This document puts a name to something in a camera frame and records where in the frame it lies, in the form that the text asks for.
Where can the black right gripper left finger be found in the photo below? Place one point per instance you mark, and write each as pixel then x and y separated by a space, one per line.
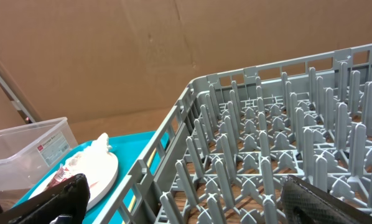
pixel 65 203

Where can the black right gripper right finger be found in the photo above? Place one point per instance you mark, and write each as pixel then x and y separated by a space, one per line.
pixel 304 203

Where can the red snack wrapper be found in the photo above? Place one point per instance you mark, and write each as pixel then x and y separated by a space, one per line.
pixel 61 175

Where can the white napkin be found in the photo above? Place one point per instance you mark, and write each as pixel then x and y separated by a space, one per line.
pixel 92 159

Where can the white round plate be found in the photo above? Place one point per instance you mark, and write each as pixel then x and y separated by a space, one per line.
pixel 98 187

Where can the clear plastic bin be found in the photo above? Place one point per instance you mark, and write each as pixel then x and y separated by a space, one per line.
pixel 29 152

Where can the teal plastic tray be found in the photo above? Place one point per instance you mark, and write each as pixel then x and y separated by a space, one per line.
pixel 127 149

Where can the grey plastic dish rack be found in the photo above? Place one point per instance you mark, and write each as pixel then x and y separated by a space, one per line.
pixel 232 138

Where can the metal frame bar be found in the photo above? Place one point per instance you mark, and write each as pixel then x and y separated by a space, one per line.
pixel 16 96

